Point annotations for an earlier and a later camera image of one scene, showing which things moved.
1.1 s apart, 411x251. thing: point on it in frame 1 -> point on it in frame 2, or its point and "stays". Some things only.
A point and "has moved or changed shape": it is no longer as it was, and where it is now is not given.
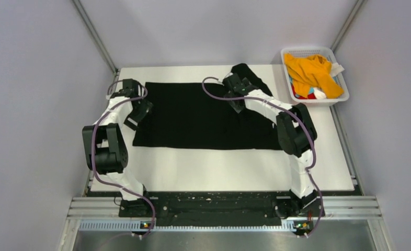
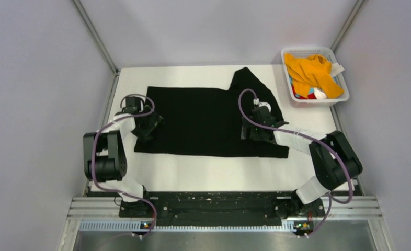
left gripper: (145, 107) -> (154, 120)
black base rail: (223, 208) stays
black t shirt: (184, 115) has moved or changed shape
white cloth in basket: (337, 68) stays
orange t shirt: (314, 70) stays
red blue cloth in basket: (311, 94) stays
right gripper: (238, 109) -> (253, 135)
